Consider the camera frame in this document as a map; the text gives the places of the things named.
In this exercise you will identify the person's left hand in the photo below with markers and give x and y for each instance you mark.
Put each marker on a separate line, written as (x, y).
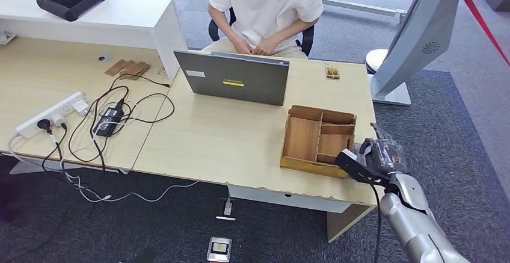
(267, 47)

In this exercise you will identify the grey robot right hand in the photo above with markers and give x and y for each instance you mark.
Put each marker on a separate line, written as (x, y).
(384, 155)

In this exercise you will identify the person's right hand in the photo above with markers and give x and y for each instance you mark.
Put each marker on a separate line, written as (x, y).
(242, 46)

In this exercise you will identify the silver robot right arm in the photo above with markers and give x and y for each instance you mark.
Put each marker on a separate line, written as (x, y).
(414, 225)

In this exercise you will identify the person's left forearm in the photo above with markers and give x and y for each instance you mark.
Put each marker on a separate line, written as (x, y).
(295, 30)

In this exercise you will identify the person's right forearm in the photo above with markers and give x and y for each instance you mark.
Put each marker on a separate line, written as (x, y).
(223, 22)

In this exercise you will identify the person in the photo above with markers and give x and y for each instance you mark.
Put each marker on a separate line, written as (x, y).
(265, 10)

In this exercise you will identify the yellow picture key card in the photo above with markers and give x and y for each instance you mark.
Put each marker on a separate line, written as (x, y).
(332, 72)

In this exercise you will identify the grey laptop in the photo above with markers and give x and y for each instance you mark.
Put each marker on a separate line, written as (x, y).
(235, 77)

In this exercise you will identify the black office chair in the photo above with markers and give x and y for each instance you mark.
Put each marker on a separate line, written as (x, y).
(307, 42)

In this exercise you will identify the beige desk leg panel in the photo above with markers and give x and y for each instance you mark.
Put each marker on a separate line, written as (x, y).
(342, 223)

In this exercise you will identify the wooden compartment organizer box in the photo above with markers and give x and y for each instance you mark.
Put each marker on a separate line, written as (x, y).
(304, 137)

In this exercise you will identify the white round base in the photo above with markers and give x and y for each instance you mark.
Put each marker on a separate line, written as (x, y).
(374, 60)

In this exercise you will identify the brown wooden piece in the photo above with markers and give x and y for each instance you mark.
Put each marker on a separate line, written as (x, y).
(137, 70)
(115, 67)

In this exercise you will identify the white desk front beam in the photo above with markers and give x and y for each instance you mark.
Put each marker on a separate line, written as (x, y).
(279, 197)

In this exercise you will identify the white raised counter shelf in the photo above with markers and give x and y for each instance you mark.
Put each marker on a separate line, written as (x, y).
(119, 18)

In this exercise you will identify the silver kiosk screen stand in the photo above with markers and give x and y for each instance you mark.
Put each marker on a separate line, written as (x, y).
(422, 30)

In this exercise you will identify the small round grey object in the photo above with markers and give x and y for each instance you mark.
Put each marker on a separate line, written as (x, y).
(104, 56)

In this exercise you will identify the black laptop power adapter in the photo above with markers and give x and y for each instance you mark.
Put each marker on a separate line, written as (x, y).
(107, 119)

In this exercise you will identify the white floor plug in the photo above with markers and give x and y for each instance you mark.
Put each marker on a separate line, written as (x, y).
(227, 209)

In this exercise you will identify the red floor strip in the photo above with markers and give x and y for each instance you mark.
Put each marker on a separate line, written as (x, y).
(482, 22)

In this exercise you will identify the white charger plug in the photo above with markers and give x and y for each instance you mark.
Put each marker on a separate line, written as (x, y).
(81, 105)

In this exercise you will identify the silver floor socket box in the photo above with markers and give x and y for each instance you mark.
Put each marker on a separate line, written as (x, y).
(219, 249)

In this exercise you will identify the white power strip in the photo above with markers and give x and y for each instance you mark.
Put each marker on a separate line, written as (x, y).
(44, 115)

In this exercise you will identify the small white desk object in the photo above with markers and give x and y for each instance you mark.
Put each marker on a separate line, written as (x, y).
(6, 36)

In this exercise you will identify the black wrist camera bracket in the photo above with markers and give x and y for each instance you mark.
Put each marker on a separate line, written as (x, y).
(354, 167)

